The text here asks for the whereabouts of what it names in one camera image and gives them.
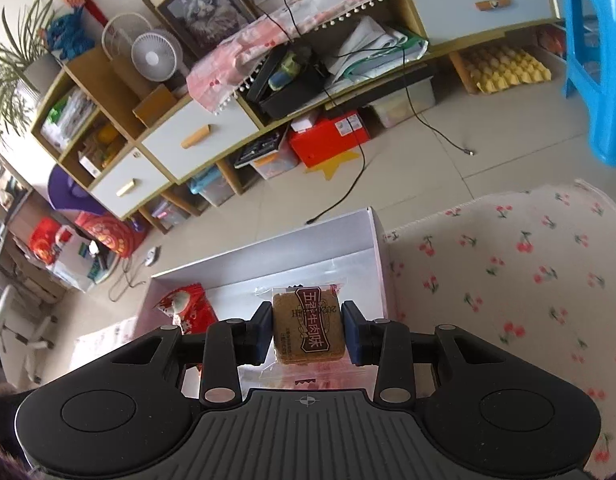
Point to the small red snack packet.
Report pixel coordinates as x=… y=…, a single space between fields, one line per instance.
x=195 y=305

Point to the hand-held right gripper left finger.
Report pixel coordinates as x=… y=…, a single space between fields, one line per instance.
x=262 y=334

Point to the white desk fan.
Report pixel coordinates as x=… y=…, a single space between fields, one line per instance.
x=156 y=56

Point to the white cabinet drawer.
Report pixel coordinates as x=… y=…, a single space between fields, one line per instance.
x=453 y=10
x=127 y=175
x=207 y=130

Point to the wooden cabinet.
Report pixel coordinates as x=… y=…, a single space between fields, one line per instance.
x=82 y=67

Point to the blue plastic stool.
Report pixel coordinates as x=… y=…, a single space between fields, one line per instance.
x=605 y=110

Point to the black flat board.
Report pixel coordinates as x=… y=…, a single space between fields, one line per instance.
x=260 y=149

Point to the red white gift bag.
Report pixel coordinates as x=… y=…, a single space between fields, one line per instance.
x=50 y=242

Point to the red gold print bag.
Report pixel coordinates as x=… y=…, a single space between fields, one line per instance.
x=110 y=235

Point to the black storage box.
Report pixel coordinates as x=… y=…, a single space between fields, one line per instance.
x=293 y=97

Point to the white office chair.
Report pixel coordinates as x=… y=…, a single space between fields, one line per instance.
x=15 y=330

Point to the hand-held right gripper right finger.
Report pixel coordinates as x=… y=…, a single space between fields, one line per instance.
x=352 y=340

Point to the person's dark fuzzy clothing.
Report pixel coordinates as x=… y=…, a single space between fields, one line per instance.
x=2 y=435

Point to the pink cardboard box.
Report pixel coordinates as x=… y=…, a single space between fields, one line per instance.
x=288 y=250

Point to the blue plush toy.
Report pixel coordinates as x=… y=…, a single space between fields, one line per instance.
x=70 y=35

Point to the potted green plant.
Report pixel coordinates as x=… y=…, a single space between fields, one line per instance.
x=7 y=75

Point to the cherry print tablecloth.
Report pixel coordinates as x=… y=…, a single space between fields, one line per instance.
x=488 y=285

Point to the framed raccoon picture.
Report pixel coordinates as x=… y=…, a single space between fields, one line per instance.
x=207 y=5

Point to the small white box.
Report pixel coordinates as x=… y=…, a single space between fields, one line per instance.
x=305 y=122

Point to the clear storage bin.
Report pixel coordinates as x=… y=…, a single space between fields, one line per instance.
x=278 y=165
x=167 y=215
x=403 y=105

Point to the red cardboard box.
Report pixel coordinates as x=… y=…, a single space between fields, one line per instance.
x=323 y=145

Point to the small white carton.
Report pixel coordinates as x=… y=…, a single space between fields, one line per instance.
x=90 y=165

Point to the pile of papers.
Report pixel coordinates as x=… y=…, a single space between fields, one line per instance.
x=373 y=45

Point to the brown snack cake packet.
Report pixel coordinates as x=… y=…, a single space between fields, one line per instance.
x=308 y=325

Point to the purple cloth item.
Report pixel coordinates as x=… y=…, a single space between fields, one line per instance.
x=67 y=195

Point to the green blue pouch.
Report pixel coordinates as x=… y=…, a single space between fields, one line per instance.
x=285 y=72

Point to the yellow egg tray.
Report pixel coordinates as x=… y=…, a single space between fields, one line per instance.
x=503 y=67

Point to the bundle of plastic bags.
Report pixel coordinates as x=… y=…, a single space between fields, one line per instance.
x=70 y=115

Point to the pink cloth with pompom trim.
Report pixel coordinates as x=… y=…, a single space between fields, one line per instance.
x=227 y=60

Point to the blue lid storage bin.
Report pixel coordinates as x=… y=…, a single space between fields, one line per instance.
x=212 y=187

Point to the brown cardboard box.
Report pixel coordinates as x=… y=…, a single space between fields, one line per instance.
x=155 y=106

